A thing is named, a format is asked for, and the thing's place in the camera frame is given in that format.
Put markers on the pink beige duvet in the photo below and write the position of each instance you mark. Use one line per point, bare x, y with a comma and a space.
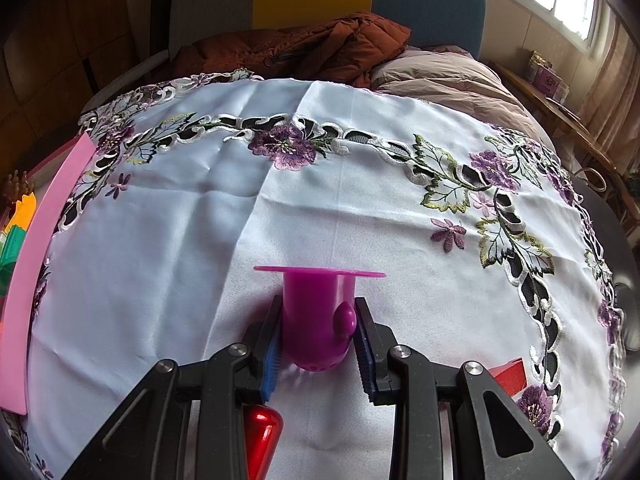
451, 77

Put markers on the purple gift box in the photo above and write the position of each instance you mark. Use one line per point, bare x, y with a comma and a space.
541, 75

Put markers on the magenta funnel toy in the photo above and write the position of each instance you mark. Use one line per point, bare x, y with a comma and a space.
318, 313

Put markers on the rust brown quilted jacket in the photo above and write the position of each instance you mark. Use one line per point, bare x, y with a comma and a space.
344, 50

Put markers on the brown comb massager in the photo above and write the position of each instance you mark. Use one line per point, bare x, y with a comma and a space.
16, 185

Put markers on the green flanged cylinder toy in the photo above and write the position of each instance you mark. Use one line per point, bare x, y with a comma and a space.
9, 252

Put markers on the beige curtain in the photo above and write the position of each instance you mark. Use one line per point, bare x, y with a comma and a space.
610, 110

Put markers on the pink shallow cardboard box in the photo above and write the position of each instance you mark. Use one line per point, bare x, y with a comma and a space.
17, 309

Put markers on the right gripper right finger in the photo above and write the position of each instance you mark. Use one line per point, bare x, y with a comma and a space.
372, 342

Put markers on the wooden side table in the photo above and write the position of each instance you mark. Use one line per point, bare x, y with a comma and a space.
553, 119

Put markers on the red block toy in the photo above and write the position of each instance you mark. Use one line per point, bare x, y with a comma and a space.
510, 376

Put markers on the white embroidered floral tablecloth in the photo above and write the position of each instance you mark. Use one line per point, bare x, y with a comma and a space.
473, 243

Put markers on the orange translucent toy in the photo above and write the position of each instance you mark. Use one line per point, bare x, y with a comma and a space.
25, 209

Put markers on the red metallic capsule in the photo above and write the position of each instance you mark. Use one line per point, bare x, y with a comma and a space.
262, 431

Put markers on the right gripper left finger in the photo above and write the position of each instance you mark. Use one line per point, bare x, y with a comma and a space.
265, 340

